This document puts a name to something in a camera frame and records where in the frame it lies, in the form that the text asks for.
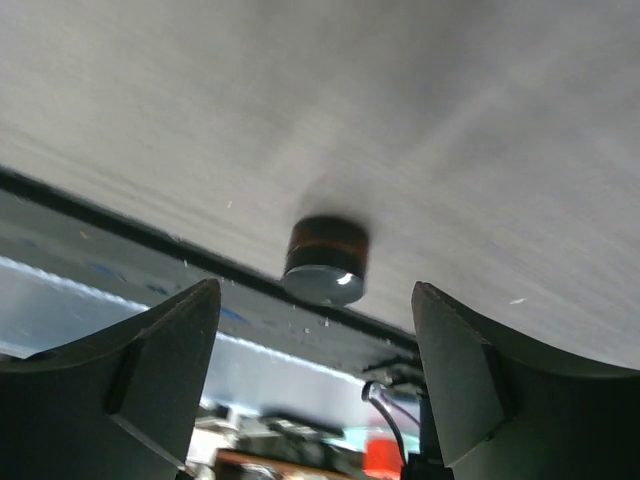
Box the aluminium frame rail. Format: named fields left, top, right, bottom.
left=1, top=259, right=377, bottom=429

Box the black round compact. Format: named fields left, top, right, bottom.
left=281, top=215, right=370, bottom=307

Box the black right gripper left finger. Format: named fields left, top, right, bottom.
left=1, top=279, right=221, bottom=479

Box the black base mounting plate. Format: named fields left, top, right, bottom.
left=1, top=169, right=424, bottom=394

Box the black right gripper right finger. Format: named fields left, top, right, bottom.
left=412, top=282, right=639, bottom=479

